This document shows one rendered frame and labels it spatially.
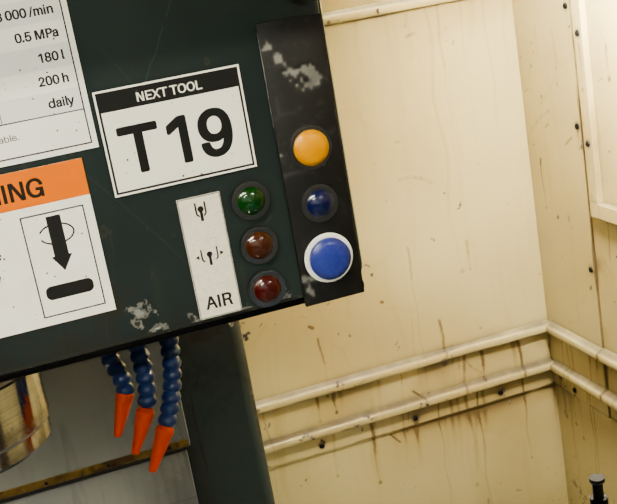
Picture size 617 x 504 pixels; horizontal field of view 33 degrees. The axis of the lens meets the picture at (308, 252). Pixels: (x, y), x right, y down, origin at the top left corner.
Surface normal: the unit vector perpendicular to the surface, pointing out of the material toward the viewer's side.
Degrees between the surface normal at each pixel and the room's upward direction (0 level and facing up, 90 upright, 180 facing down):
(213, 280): 90
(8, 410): 90
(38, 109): 90
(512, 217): 90
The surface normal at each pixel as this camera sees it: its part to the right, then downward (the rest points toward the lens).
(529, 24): -0.94, 0.23
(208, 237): 0.30, 0.21
